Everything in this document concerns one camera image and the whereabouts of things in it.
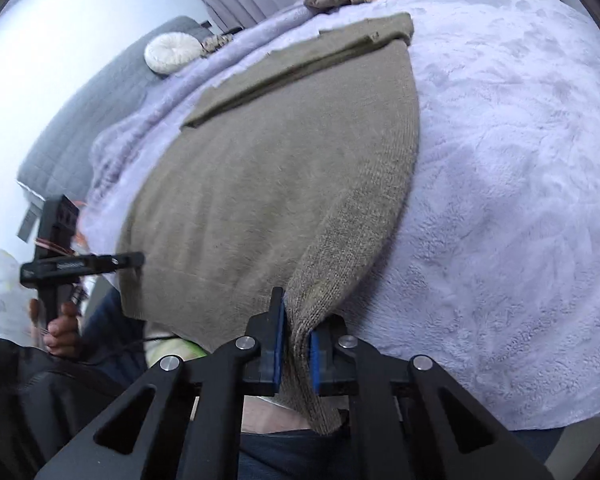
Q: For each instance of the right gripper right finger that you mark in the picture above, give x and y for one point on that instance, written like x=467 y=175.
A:
x=410 y=419

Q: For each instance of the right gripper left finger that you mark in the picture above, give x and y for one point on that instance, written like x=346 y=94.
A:
x=181 y=419

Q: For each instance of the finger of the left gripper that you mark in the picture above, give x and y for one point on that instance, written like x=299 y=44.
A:
x=128 y=260

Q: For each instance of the olive brown knit sweater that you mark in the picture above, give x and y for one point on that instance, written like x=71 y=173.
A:
x=291 y=174

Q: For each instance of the person's left hand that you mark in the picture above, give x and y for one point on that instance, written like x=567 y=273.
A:
x=62 y=336

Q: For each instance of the white floral fabric item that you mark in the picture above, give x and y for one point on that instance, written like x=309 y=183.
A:
x=15 y=322

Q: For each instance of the grey quilted headboard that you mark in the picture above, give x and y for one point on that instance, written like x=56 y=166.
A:
x=59 y=161

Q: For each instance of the lavender fleece blanket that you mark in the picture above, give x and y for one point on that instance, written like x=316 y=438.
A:
x=495 y=268

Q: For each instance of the round cream pleated cushion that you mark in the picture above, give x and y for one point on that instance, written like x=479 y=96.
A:
x=168 y=53

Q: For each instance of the small beige crumpled cloth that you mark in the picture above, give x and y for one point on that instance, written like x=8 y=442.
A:
x=215 y=43

